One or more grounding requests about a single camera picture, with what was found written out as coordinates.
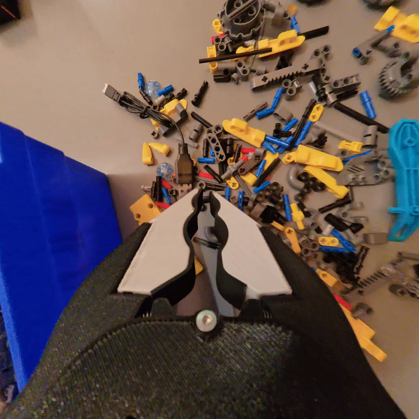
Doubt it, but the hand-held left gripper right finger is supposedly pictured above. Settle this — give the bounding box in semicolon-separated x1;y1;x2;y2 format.
209;191;292;310

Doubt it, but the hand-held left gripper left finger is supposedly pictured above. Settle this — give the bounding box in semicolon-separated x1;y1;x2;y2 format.
117;187;204;306

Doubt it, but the flat yellow brick panel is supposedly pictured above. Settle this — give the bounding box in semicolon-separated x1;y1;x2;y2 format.
129;194;163;226

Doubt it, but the blue plastic bin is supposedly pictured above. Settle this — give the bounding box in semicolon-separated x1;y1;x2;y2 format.
0;121;123;392

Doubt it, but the pile of small brick parts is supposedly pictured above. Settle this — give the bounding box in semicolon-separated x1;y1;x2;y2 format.
137;0;419;315

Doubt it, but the yellow brick fairing panel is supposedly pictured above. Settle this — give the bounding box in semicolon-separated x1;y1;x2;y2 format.
339;303;388;363

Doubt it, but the black usb cable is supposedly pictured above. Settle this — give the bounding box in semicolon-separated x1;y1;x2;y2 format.
102;83;197;199

